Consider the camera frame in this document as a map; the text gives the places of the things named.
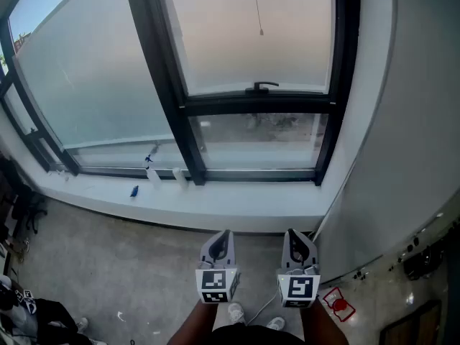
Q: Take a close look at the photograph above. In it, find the person's black shirt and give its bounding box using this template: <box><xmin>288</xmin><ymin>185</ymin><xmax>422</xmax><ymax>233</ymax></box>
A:
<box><xmin>211</xmin><ymin>323</ymin><xmax>306</xmax><ymax>345</ymax></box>

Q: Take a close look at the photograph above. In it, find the person's left white shoe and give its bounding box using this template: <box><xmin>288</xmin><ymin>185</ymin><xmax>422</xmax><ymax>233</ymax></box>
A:
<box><xmin>228</xmin><ymin>302</ymin><xmax>246</xmax><ymax>326</ymax></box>

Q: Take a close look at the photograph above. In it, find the black equipment case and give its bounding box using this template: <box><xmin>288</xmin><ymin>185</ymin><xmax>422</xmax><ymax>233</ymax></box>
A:
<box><xmin>402</xmin><ymin>242</ymin><xmax>446</xmax><ymax>282</ymax></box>

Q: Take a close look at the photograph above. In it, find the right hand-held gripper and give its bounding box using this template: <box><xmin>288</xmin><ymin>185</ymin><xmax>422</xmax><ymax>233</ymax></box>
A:
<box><xmin>276</xmin><ymin>228</ymin><xmax>321</xmax><ymax>308</ymax></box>

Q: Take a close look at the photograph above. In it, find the black office chair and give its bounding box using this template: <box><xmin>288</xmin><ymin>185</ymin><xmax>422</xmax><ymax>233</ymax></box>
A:
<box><xmin>10</xmin><ymin>185</ymin><xmax>48</xmax><ymax>235</ymax></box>

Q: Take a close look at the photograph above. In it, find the dark framed window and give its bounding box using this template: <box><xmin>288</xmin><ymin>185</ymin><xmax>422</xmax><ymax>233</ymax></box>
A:
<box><xmin>0</xmin><ymin>0</ymin><xmax>362</xmax><ymax>187</ymax></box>

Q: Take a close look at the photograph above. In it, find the clear spray bottle blue trigger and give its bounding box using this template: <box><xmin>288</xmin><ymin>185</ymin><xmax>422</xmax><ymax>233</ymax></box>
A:
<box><xmin>143</xmin><ymin>155</ymin><xmax>162</xmax><ymax>190</ymax></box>

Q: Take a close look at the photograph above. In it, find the brown wooden board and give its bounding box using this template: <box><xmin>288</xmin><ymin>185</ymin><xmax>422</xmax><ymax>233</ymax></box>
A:
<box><xmin>379</xmin><ymin>299</ymin><xmax>443</xmax><ymax>345</ymax></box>

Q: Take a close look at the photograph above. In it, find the white floor cable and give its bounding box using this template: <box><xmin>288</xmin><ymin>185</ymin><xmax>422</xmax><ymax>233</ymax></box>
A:
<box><xmin>246</xmin><ymin>292</ymin><xmax>277</xmax><ymax>326</ymax></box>

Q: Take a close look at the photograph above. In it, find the white plastic bottle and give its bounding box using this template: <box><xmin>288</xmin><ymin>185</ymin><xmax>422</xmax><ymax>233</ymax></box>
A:
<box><xmin>172</xmin><ymin>167</ymin><xmax>189</xmax><ymax>190</ymax></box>

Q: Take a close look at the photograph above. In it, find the person's right white shoe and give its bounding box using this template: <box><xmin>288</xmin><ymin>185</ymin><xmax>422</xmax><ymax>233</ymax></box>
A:
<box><xmin>266</xmin><ymin>316</ymin><xmax>286</xmax><ymax>332</ymax></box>

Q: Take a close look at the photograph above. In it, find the thin pull cord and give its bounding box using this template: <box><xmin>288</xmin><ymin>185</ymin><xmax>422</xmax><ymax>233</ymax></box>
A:
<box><xmin>251</xmin><ymin>0</ymin><xmax>265</xmax><ymax>37</ymax></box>

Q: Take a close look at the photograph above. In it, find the white plastic panel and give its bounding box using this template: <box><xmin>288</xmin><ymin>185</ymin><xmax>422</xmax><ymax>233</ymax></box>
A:
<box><xmin>32</xmin><ymin>170</ymin><xmax>337</xmax><ymax>235</ymax></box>

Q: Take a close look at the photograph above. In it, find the red and white plastic package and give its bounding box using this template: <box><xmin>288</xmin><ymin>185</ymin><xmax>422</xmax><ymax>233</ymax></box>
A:
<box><xmin>322</xmin><ymin>286</ymin><xmax>357</xmax><ymax>323</ymax></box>

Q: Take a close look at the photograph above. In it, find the person's white shoe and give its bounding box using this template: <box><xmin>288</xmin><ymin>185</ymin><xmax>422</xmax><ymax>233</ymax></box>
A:
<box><xmin>266</xmin><ymin>316</ymin><xmax>286</xmax><ymax>332</ymax></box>
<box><xmin>228</xmin><ymin>302</ymin><xmax>246</xmax><ymax>326</ymax></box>

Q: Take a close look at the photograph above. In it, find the black window handle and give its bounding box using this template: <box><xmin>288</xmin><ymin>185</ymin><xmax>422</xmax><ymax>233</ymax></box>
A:
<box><xmin>244</xmin><ymin>81</ymin><xmax>280</xmax><ymax>95</ymax></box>

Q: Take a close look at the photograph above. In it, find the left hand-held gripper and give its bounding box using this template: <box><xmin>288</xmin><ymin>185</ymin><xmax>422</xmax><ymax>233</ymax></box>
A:
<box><xmin>195</xmin><ymin>230</ymin><xmax>240</xmax><ymax>304</ymax></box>

